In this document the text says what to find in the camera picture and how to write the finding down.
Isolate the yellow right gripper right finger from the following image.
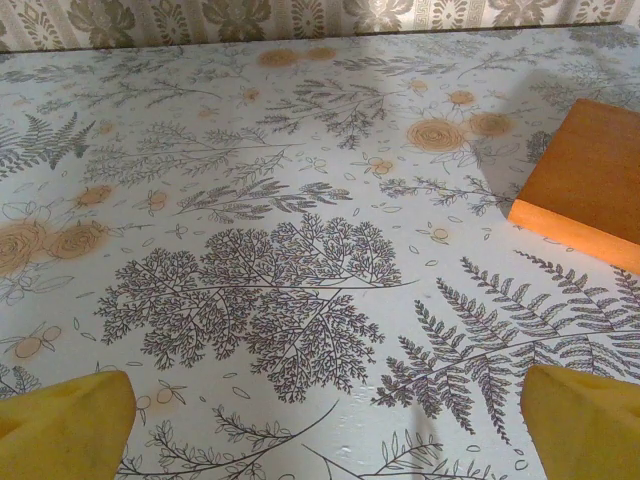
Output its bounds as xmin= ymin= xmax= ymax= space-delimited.
xmin=519 ymin=363 xmax=640 ymax=480

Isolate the orange rectangular block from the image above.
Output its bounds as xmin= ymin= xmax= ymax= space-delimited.
xmin=507 ymin=98 xmax=640 ymax=276

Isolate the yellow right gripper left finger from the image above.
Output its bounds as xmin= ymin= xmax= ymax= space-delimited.
xmin=0 ymin=369 xmax=137 ymax=480

